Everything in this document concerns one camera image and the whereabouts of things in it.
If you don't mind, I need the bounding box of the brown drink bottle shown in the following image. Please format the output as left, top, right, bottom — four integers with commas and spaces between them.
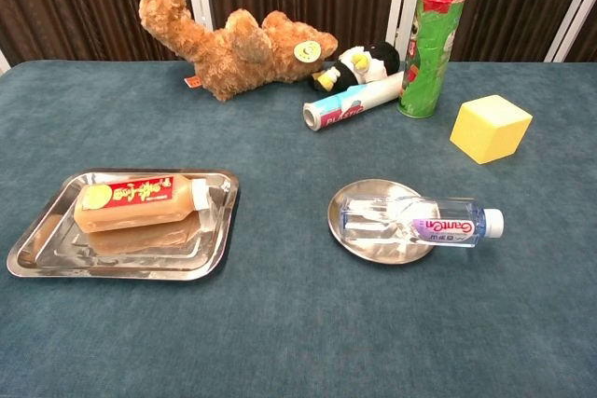
73, 174, 212, 235

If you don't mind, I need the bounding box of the brown teddy bear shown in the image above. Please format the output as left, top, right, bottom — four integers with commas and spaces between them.
138, 0, 340, 103

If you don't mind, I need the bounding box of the white blue tube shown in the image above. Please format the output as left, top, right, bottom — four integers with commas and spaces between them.
302, 70, 406, 132

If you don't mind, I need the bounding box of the green chips can red lid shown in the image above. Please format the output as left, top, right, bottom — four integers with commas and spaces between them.
396, 0, 468, 118

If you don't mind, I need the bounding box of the yellow foam cube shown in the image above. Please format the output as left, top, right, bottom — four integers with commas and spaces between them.
449, 94, 534, 166

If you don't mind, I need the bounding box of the blue felt table cover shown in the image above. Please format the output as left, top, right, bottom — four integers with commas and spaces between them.
0, 60, 597, 398

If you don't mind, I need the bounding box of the clear plastic water bottle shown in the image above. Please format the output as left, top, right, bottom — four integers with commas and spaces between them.
339, 196, 506, 250

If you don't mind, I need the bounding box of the black white penguin plush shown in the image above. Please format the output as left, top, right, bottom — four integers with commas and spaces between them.
307, 41, 401, 93

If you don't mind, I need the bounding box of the rectangular steel tray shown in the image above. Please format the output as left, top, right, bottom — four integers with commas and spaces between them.
6, 167, 241, 281

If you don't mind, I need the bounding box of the round metal plate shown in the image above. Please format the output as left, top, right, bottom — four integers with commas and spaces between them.
326, 178, 437, 266

